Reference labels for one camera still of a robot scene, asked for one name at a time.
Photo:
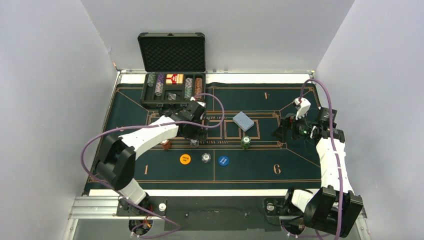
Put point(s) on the purple chip row in case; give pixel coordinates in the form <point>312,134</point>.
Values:
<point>159,84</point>

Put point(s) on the blue chip row in case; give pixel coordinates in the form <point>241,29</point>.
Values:
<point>188,88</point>

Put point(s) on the red playing card box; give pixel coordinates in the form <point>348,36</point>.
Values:
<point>174,79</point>

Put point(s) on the green poker table mat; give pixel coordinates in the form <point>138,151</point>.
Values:
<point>266,164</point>

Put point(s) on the green poker chip stack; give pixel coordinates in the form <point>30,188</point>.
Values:
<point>245,142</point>

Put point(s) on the black poker chip case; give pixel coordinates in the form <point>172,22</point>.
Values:
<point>172,53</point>

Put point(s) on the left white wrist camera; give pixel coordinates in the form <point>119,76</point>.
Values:
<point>196,108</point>

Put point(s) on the orange chip row in case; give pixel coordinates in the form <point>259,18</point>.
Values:
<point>198,88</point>

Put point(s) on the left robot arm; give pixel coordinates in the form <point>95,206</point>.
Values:
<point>118,154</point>

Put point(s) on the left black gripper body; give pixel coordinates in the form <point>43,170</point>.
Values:
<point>196,128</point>

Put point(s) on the clear bag in case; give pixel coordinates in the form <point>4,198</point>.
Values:
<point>172,96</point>

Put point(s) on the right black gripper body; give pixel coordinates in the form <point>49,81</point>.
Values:
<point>301,128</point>

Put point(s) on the orange poker chip stack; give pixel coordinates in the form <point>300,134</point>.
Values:
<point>166,144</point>

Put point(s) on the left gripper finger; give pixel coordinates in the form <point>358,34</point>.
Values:
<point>202,134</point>
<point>190,134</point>

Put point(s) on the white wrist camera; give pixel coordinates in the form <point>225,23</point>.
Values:
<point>302,105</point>
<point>196,108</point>

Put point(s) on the blue playing card deck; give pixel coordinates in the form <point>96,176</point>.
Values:
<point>243,121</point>

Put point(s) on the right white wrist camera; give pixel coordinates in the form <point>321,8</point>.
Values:
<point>302,105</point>

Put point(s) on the blue small blind button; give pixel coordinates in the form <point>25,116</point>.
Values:
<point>223,160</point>

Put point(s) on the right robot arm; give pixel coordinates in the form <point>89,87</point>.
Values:
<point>334,208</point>

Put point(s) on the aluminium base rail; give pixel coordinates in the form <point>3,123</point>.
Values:
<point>183,216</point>

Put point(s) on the green chip row in case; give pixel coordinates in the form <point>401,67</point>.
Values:
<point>151,80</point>

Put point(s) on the yellow big blind button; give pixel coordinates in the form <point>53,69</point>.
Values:
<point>185,159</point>

